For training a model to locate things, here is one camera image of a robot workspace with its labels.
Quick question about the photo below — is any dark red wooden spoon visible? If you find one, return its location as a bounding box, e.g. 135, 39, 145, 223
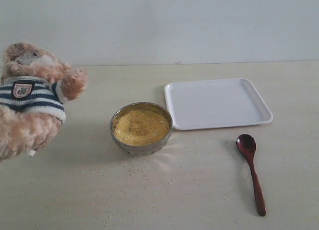
236, 134, 266, 217

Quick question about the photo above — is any teddy bear striped sweater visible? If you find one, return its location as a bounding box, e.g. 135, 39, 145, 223
0, 42, 88, 162

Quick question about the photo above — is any steel bowl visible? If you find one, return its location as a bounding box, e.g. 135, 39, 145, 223
110, 102, 172, 156

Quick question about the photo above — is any yellow millet grain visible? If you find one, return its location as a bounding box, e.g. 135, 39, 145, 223
114, 110, 170, 146

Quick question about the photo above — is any white plastic tray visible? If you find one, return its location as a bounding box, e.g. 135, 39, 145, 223
164, 78, 273, 130

